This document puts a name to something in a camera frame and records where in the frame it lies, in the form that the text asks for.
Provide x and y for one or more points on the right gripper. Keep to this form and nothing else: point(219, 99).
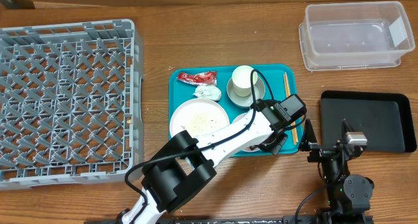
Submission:
point(321, 151)

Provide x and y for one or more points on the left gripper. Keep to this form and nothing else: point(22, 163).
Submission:
point(272, 144)

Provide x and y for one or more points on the white cup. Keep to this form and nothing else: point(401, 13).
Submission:
point(241, 78)

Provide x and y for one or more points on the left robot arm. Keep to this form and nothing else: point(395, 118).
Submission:
point(186, 164)

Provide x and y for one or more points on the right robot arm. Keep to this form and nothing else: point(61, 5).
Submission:
point(348, 194)

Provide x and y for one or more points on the wooden chopstick right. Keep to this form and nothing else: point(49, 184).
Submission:
point(295, 132)

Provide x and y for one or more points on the wooden chopstick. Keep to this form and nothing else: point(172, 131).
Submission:
point(286, 83)
point(295, 132)

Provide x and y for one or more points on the wooden chopstick left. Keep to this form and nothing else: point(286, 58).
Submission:
point(286, 83)

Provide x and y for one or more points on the teal serving tray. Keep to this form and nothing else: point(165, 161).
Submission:
point(180, 92)

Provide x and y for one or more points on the grey bowl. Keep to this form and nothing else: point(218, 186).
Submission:
point(247, 101)

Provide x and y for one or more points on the black plastic tray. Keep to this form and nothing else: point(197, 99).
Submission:
point(384, 118)

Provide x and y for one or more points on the crumpled white tissue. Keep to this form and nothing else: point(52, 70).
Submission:
point(208, 92)

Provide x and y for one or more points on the red snack wrapper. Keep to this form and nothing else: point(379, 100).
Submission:
point(208, 78)

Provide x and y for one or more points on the clear plastic storage bin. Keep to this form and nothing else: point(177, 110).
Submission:
point(363, 35)

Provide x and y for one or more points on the large white dirty plate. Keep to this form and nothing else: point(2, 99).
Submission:
point(198, 117)

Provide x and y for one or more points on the grey plastic dish rack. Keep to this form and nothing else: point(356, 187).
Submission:
point(70, 103)

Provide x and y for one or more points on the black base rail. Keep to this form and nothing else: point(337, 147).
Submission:
point(228, 221)

